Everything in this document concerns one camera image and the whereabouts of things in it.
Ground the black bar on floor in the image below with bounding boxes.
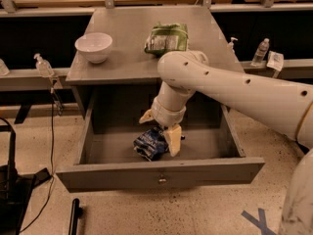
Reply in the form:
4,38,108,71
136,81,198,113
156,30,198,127
68,198,83,235

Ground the metal drawer knob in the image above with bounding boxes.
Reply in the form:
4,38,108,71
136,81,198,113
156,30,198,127
158,174,167,184

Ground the white ceramic bowl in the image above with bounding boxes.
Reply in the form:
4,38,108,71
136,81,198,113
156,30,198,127
74,32,112,64

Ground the clear water bottle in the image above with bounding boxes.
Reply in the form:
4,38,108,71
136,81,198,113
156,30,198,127
251,38,269,67

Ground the grey shelf rail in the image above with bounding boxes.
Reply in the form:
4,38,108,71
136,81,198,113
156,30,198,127
0,68,70,92

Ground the black stand base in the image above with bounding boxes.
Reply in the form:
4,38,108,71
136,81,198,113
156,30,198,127
0,118,52,235

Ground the small pump bottle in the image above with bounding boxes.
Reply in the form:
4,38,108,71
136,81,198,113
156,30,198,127
228,37,239,53

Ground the black cable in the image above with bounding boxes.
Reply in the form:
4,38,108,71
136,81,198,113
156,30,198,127
19,78,65,234

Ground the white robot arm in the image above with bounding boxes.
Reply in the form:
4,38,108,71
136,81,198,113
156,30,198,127
140,51,313,235

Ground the clear pump sanitizer bottle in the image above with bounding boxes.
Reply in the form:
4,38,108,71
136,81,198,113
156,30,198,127
34,53,54,77

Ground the grey open drawer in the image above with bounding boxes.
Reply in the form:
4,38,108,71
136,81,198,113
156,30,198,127
57,84,264,192

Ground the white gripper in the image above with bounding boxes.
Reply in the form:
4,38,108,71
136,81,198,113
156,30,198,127
139,98,186,157

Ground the white plastic packet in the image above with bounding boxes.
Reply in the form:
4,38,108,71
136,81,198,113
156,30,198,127
266,51,284,71

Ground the blue chip bag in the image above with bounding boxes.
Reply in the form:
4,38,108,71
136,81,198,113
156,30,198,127
133,126,170,162

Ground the green chip bag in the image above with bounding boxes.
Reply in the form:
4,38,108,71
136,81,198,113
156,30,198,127
144,23,189,57

